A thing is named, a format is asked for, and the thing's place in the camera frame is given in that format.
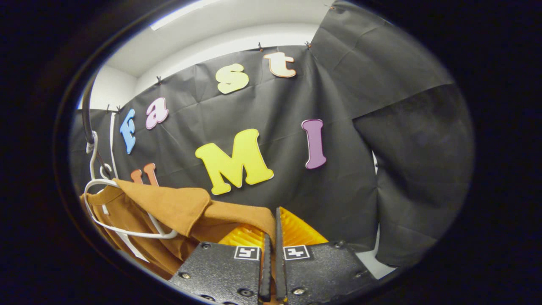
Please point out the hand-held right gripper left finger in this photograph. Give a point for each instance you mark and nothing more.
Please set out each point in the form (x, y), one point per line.
(224, 271)

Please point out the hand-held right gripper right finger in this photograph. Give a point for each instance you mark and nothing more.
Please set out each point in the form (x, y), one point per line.
(322, 267)

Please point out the brown collared shirt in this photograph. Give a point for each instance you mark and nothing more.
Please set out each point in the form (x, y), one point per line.
(169, 207)

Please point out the black backdrop cloth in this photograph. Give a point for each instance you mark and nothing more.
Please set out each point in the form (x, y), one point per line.
(338, 190)

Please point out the row of black cloth clips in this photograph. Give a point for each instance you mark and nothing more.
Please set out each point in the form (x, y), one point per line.
(260, 45)

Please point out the white tie on rail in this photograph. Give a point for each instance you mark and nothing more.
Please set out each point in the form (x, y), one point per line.
(91, 146)

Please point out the black clothes rail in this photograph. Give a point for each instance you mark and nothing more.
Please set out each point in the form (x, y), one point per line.
(86, 114)

